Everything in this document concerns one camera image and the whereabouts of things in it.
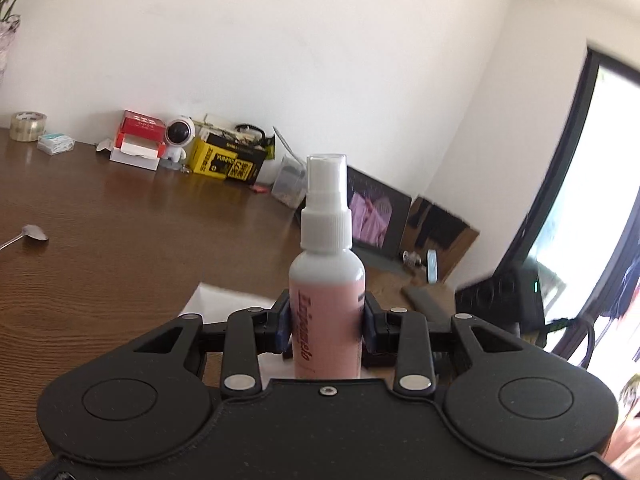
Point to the small red item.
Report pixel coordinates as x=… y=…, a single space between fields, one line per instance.
x=257 y=189

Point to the small white blue object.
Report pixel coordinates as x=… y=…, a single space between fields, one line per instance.
x=432 y=266

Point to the brown shiny board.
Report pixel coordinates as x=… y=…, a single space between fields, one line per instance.
x=440 y=230

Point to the clear tape roll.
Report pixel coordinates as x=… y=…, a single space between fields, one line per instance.
x=27 y=127

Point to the clear plastic container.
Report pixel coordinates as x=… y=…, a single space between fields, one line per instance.
x=290 y=185

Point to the black box device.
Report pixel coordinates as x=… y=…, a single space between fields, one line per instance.
x=500 y=300

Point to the yellow black box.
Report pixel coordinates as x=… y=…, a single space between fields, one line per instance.
x=225 y=162

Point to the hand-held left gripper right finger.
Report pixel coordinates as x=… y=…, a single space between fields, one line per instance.
x=369 y=330

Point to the black framed window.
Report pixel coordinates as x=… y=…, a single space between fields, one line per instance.
x=575 y=210

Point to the black framed picture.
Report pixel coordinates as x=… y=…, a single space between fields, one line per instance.
x=395 y=210

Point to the blue white tissue packet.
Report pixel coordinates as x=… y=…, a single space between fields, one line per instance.
x=55 y=144

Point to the red white box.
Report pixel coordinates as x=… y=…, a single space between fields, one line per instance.
x=140 y=135

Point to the white astronaut figure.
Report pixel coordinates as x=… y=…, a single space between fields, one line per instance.
x=177 y=135

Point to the metal spoon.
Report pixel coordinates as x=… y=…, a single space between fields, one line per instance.
x=36 y=232

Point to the pink spray bottle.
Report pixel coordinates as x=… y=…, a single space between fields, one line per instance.
x=325 y=280

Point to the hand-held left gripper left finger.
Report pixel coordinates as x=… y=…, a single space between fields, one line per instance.
x=284 y=325

